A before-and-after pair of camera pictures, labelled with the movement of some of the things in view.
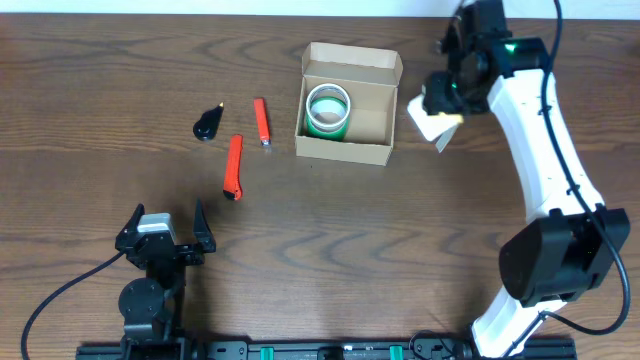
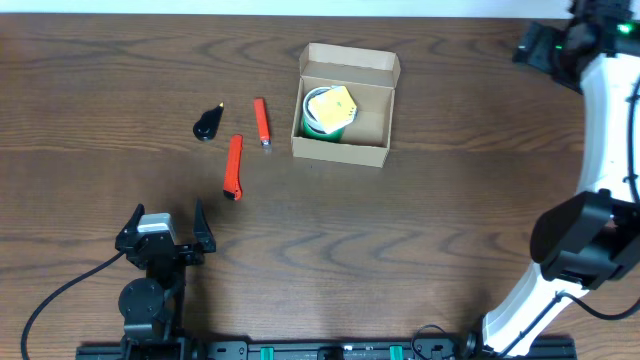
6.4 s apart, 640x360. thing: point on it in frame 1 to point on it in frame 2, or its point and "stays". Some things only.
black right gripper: [439, 100] to [530, 45]
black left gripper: [185, 251] stays
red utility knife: [232, 187] stays
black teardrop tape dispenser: [207, 126] stays
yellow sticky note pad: [438, 128] to [334, 108]
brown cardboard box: [371, 78] stays
